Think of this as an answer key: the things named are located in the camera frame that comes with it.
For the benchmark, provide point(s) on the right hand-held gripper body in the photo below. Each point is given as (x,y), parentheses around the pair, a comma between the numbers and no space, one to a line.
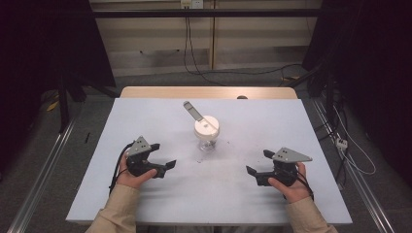
(286,161)

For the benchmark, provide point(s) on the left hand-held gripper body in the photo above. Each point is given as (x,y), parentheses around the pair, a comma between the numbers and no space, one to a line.
(139,155)

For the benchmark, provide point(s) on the white lidded round container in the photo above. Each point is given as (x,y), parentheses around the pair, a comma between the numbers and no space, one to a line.
(207,127)

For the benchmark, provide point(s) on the person's left hand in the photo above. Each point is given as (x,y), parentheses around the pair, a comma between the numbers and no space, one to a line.
(132,179)

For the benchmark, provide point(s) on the person's right hand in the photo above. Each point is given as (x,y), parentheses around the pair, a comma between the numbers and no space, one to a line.
(293,191)

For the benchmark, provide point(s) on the pale table cover board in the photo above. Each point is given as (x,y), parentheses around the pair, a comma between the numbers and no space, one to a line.
(207,194)

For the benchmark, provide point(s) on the white power strip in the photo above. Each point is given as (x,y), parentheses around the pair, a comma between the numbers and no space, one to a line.
(341,143)

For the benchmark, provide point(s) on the wooden table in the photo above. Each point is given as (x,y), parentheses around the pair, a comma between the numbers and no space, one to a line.
(194,92)

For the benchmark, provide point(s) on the black metal stand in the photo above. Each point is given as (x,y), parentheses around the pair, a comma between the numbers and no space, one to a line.
(63,106)

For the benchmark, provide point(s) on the black curtain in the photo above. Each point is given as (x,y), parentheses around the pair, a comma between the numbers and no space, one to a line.
(375,64)
(39,48)

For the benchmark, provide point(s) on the black horizontal bar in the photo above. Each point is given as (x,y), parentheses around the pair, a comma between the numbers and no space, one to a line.
(207,13)

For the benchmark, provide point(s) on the aluminium floor rail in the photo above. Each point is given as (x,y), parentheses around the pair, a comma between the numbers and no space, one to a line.
(39,181)
(366,191)

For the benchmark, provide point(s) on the white wall socket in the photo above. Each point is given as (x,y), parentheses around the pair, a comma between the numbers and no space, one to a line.
(192,3)

